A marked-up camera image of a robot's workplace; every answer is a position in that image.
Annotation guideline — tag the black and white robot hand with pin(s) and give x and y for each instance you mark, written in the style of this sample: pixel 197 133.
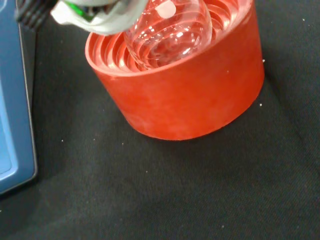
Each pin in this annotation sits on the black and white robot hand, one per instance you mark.
pixel 100 25

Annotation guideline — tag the red round flask holder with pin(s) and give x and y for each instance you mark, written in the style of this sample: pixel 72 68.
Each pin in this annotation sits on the red round flask holder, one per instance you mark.
pixel 180 105

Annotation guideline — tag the blue base heater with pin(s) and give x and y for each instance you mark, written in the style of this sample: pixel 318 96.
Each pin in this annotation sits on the blue base heater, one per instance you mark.
pixel 12 100

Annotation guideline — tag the black bench cloth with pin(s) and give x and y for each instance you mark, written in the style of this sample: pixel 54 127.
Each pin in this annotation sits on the black bench cloth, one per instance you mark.
pixel 175 195

